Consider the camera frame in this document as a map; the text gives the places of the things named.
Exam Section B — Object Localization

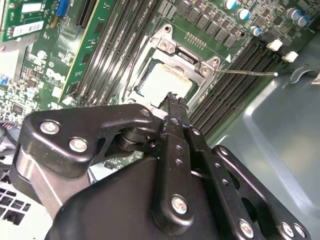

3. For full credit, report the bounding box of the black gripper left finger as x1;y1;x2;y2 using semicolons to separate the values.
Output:
11;92;195;235

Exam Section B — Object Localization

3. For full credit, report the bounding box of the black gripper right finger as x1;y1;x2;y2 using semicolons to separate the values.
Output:
176;96;313;240

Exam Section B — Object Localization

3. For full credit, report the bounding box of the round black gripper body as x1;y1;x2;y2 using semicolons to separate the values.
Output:
44;156;239;240

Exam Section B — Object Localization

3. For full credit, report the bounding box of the silver-topped CPU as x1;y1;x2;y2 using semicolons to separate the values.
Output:
136;59;196;106

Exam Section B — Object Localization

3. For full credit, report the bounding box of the metal socket cover frame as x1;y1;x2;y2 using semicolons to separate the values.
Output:
128;47;213;113

